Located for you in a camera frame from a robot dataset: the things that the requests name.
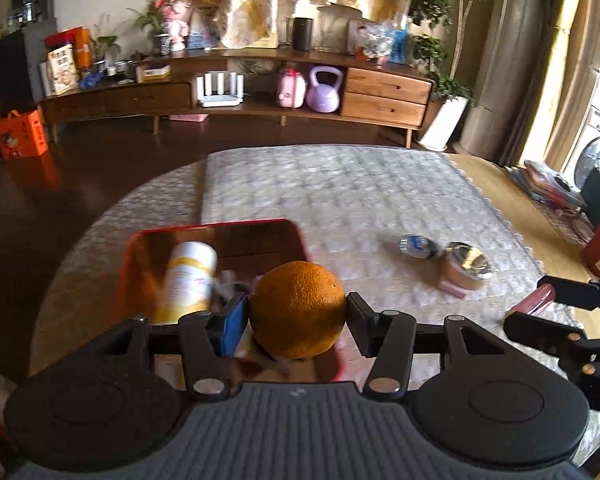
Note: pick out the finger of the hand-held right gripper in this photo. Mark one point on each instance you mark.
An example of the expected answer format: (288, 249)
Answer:
(545, 335)
(580, 292)

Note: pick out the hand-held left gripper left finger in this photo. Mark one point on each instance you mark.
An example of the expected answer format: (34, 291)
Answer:
(235, 322)

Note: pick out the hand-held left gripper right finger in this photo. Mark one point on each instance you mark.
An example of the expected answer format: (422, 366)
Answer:
(357, 320)

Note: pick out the orange fruit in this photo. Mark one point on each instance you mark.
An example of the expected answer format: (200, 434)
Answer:
(300, 310)

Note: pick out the white and yellow bottle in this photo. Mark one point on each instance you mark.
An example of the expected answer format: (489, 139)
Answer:
(185, 282)

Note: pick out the red tin box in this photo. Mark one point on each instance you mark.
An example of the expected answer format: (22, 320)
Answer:
(260, 240)

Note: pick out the lace doily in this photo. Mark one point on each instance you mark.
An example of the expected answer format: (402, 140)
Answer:
(567, 222)

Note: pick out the small silver tin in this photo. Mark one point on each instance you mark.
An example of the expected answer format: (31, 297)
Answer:
(417, 247)

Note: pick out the round beige metal-lid tin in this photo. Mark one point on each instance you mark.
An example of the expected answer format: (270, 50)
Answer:
(465, 267)

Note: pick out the stack of magazines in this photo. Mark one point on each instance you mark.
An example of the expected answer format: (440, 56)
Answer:
(545, 185)

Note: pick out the bamboo table mat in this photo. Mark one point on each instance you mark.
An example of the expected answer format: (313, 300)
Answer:
(505, 200)

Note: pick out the white quilted mat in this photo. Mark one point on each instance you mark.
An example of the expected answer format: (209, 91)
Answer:
(355, 195)

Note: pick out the flat pink box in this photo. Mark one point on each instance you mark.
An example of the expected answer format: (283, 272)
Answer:
(189, 117)

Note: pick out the tall potted plant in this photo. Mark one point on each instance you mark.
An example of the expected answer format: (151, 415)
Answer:
(445, 125)

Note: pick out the white router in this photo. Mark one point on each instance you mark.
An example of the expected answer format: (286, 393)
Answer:
(220, 100)

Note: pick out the wooden TV cabinet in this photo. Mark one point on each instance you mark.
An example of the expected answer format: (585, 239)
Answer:
(385, 97)

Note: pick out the purple kettlebell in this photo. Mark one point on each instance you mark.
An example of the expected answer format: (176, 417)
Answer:
(324, 95)

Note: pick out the beige curtain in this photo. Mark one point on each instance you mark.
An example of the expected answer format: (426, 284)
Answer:
(565, 60)

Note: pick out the pink toy case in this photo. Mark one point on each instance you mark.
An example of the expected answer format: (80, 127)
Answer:
(290, 90)

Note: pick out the tall grey covered cylinder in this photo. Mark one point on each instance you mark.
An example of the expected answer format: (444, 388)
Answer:
(510, 60)

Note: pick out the white and yellow box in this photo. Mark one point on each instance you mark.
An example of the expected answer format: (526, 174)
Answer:
(154, 73)

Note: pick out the blue plastic bag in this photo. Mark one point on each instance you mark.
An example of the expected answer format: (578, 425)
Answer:
(400, 45)

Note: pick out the clear plastic bag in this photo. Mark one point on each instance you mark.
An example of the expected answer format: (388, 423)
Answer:
(375, 40)

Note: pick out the blue toy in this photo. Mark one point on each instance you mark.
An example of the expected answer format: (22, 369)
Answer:
(90, 81)

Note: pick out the orange paper bag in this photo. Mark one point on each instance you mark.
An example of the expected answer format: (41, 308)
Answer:
(20, 137)

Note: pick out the black cylinder speaker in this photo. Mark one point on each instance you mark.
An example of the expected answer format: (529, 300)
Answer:
(303, 35)

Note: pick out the potted orchid plant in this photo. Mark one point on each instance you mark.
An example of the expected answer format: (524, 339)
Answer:
(160, 40)

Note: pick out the beige board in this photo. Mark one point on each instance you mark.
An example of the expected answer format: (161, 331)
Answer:
(330, 27)

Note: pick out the small potted plant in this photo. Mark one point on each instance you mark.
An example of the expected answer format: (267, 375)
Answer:
(105, 47)

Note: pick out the printed cereal box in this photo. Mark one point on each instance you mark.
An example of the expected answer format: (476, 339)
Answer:
(62, 70)

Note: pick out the pink doll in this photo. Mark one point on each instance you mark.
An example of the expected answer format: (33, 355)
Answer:
(175, 22)

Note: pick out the white paper roll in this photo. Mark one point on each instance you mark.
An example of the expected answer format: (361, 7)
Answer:
(44, 80)

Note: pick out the orange carton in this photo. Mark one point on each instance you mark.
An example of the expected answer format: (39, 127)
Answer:
(83, 52)

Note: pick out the red gift box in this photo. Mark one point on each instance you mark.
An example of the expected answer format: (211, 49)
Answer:
(60, 40)

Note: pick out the black cabinet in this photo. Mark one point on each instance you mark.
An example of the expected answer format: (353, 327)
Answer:
(15, 70)

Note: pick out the black coffee machine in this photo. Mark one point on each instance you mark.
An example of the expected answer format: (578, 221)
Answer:
(32, 5)

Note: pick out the blue picture frame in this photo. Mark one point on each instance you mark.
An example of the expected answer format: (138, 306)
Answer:
(202, 30)

